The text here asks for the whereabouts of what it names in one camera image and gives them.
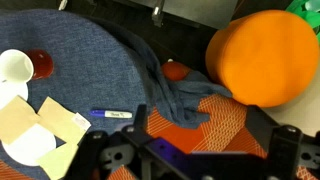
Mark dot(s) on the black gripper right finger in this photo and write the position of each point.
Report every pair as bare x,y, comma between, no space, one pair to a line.
286,150

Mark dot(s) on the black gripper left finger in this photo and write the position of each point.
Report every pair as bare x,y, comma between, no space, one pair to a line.
96,150

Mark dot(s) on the blue cap white marker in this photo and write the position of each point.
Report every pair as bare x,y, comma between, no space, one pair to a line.
115,114

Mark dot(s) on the pink sugar packet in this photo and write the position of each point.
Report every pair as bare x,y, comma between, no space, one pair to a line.
81,121

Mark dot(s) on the tan card piece right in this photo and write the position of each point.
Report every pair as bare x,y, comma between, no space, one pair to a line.
56,160

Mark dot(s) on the white plate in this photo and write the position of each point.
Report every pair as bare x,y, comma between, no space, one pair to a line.
11,91
30,146

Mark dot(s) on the orange patterned sofa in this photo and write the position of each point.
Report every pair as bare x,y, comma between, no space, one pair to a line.
220,123

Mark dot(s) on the blue denim round cushion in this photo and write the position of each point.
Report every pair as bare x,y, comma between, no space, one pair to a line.
93,66

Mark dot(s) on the large brown paper napkin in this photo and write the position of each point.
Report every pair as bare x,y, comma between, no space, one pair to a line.
15,120

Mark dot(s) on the round orange stool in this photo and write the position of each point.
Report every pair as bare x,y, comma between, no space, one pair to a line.
266,56

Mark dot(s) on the red-orange rounded object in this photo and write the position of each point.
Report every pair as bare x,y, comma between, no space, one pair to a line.
175,70

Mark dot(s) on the green plastic bag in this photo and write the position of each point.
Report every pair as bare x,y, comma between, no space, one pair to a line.
305,13

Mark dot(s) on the silver metal bracket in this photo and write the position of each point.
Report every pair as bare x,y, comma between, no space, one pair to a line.
158,11
62,4

